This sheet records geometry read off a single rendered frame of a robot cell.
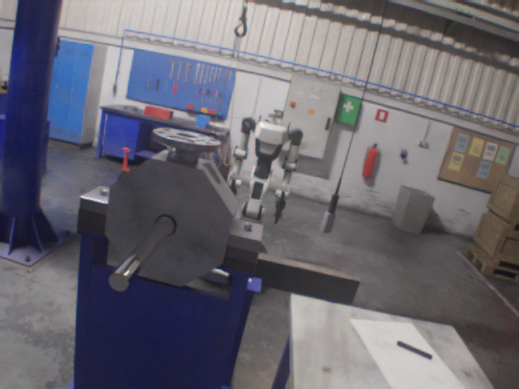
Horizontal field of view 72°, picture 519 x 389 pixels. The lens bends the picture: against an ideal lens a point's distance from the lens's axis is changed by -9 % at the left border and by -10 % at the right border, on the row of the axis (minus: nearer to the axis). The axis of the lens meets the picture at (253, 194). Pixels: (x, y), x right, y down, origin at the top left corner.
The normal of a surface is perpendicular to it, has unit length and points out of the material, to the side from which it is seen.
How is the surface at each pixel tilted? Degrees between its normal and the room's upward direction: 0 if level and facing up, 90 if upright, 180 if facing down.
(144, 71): 90
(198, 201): 90
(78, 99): 90
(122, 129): 90
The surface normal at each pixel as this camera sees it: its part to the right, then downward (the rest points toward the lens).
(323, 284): -0.07, 0.26
